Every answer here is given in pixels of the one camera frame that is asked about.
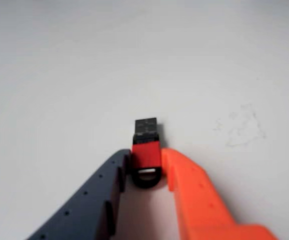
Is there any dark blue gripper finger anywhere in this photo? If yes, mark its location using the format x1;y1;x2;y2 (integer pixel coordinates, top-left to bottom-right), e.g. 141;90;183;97
25;148;132;240

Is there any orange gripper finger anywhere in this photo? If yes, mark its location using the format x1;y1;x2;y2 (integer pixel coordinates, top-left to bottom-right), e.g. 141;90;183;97
160;147;280;240

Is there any red silver usb stick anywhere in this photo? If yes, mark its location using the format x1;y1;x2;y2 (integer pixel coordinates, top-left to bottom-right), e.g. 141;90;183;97
130;116;163;190

